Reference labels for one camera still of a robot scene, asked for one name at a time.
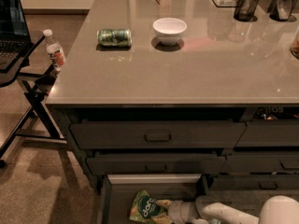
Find snack bags in top drawer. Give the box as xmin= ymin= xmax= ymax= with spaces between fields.
xmin=254 ymin=106 xmax=299 ymax=120

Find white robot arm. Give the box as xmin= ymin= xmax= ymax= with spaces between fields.
xmin=152 ymin=195 xmax=299 ymax=224

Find grey kitchen counter cabinet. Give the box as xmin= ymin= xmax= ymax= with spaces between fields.
xmin=47 ymin=0 xmax=299 ymax=188

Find black mesh cup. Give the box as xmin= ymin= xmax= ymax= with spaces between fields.
xmin=234 ymin=0 xmax=260 ymax=21

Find green rice chip bag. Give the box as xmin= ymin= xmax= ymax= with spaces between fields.
xmin=129 ymin=189 xmax=165 ymax=224

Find black laptop stand table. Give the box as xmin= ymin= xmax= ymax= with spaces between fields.
xmin=0 ymin=35 xmax=64 ymax=168

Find middle left dark drawer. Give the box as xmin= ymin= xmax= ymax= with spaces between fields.
xmin=86 ymin=153 xmax=226 ymax=175

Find bottom right dark drawer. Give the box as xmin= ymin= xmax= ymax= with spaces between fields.
xmin=210 ymin=175 xmax=299 ymax=190

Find top right dark drawer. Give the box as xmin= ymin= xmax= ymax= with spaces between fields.
xmin=236 ymin=116 xmax=299 ymax=147

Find snack jar at right edge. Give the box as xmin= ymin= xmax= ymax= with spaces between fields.
xmin=290 ymin=27 xmax=299 ymax=59

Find top left dark drawer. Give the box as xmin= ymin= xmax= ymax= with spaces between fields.
xmin=69 ymin=120 xmax=246 ymax=149

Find black laptop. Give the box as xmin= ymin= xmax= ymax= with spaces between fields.
xmin=0 ymin=0 xmax=33 ymax=73

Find green soda can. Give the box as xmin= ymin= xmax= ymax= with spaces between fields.
xmin=97 ymin=29 xmax=132 ymax=48

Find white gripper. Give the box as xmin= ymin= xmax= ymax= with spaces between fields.
xmin=151 ymin=200 xmax=200 ymax=224

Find middle right dark drawer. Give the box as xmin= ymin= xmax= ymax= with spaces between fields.
xmin=221 ymin=152 xmax=299 ymax=174

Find dark drawer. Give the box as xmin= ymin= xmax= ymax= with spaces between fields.
xmin=210 ymin=175 xmax=299 ymax=190
xmin=236 ymin=116 xmax=299 ymax=147
xmin=69 ymin=120 xmax=246 ymax=149
xmin=86 ymin=153 xmax=226 ymax=175
xmin=221 ymin=152 xmax=299 ymax=174

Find clear plastic water bottle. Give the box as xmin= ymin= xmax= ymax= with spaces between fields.
xmin=43 ymin=29 xmax=65 ymax=72

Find open bottom left drawer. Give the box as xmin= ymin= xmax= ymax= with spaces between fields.
xmin=97 ymin=174 xmax=210 ymax=224

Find white bowl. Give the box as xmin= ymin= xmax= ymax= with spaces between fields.
xmin=152 ymin=18 xmax=187 ymax=46

